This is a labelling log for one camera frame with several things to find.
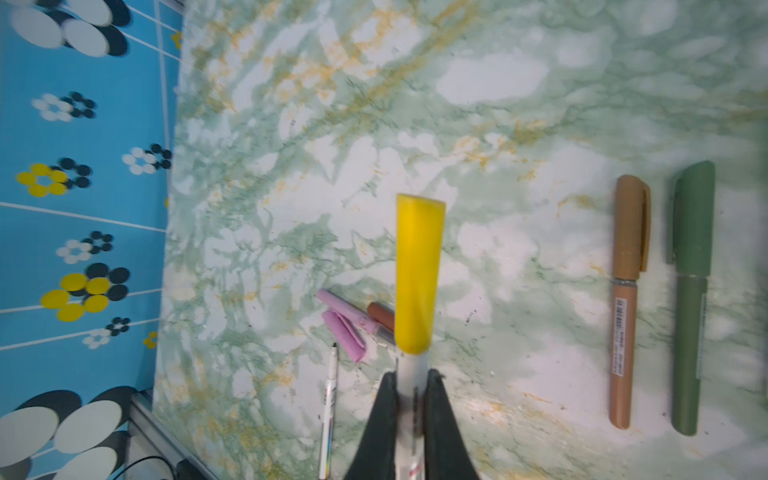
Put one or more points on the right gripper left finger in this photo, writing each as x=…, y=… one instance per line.
x=375, y=456

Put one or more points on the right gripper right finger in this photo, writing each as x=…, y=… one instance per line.
x=446, y=457

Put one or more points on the white slim pen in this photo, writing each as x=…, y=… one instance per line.
x=328, y=415

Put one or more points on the pink pen cap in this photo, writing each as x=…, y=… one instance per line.
x=346, y=335

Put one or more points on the pink fountain pen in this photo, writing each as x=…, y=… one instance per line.
x=356, y=316

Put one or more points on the yellow pen cap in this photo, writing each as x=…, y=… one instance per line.
x=419, y=231

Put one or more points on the brown fountain pen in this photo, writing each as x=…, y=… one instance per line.
x=632, y=224

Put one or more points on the dark green fountain pen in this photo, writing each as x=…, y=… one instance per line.
x=690, y=222

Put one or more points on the white pen yellow tip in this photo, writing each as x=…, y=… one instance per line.
x=411, y=386

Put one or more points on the red-brown pen cap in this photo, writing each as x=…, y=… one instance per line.
x=381, y=314

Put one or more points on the aluminium front rail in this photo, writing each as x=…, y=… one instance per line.
x=152, y=451

